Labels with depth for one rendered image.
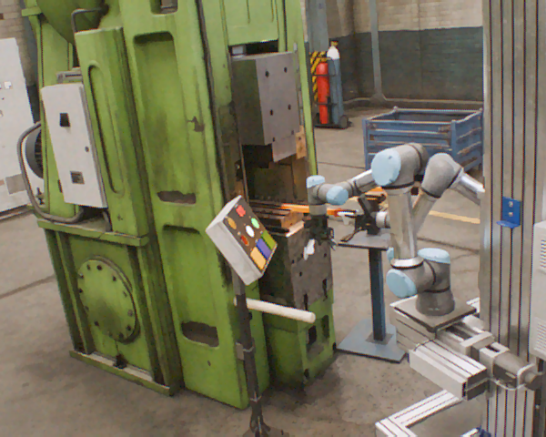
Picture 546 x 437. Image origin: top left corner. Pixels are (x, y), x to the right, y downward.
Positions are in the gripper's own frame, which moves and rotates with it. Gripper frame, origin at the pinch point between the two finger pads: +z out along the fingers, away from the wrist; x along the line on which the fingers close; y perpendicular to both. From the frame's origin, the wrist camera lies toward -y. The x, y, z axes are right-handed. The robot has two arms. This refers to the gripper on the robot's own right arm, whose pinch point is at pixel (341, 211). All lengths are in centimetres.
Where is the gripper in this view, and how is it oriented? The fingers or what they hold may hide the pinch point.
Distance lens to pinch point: 290.3
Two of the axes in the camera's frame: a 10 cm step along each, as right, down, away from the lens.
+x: 5.8, -3.2, 7.5
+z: -8.0, -0.9, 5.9
